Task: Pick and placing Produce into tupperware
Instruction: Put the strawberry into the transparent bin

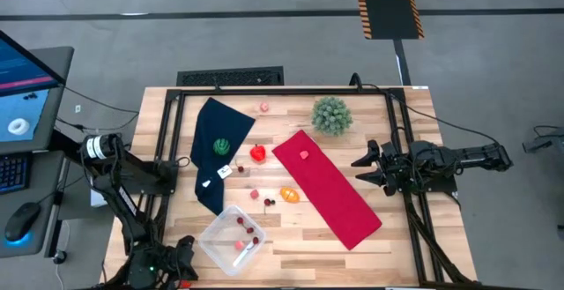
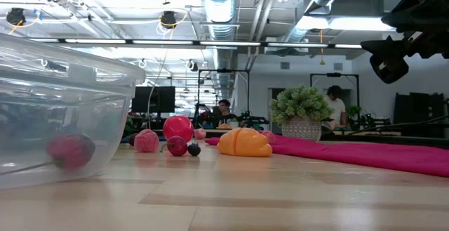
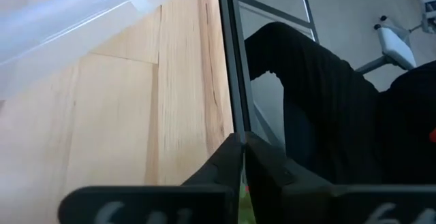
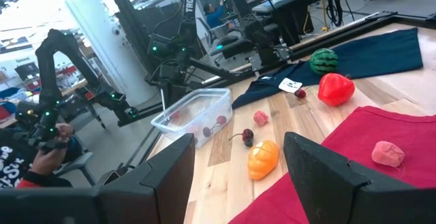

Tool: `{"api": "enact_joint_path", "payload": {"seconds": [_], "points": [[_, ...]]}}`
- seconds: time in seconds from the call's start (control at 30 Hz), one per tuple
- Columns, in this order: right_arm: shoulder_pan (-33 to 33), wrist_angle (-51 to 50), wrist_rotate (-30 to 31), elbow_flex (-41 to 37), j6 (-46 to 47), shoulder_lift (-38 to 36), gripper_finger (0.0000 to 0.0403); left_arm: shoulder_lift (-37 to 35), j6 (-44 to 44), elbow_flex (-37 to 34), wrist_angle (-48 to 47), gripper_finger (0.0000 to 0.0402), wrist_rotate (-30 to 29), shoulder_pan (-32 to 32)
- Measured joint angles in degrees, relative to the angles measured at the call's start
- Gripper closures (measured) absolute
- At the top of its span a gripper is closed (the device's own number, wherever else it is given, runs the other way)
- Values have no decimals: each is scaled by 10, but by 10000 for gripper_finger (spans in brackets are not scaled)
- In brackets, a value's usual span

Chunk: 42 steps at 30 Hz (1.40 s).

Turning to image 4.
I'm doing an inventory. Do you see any red toy cherry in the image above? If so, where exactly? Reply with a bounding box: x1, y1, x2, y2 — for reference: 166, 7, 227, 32
294, 86, 313, 99
228, 128, 255, 142

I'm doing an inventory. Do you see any navy blue cloth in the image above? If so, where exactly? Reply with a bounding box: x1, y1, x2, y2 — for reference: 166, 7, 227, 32
231, 27, 424, 110

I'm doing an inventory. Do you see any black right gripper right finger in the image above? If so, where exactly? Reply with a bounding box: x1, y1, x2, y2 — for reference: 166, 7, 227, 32
283, 131, 432, 224

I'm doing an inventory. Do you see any green toy watermelon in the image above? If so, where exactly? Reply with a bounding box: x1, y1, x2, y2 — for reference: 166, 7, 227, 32
309, 48, 339, 76

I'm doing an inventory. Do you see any red cloth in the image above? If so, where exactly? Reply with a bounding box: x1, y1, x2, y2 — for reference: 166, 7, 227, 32
228, 105, 436, 224

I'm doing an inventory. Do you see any red toy bell pepper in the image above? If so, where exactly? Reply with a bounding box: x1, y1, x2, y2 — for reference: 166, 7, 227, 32
317, 73, 356, 108

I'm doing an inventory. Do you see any clear plastic tupperware container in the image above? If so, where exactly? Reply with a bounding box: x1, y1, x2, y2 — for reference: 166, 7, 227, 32
150, 87, 234, 149

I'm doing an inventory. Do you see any toy cherry pair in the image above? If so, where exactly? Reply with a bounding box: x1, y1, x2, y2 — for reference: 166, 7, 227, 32
202, 114, 228, 139

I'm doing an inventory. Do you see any person's hand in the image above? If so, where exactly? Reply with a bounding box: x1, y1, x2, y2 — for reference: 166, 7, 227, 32
32, 123, 74, 176

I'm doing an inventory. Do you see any person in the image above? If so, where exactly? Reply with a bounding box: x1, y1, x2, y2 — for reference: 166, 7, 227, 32
0, 123, 84, 189
203, 0, 236, 29

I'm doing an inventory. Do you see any orange toy bell pepper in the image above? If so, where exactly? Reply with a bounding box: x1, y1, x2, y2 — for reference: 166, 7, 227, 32
247, 140, 280, 181

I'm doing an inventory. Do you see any white cloth tag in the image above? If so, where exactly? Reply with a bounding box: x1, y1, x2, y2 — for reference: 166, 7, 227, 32
278, 77, 303, 94

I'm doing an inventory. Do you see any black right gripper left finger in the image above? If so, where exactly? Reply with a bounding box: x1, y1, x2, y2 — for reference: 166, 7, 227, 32
98, 132, 197, 224

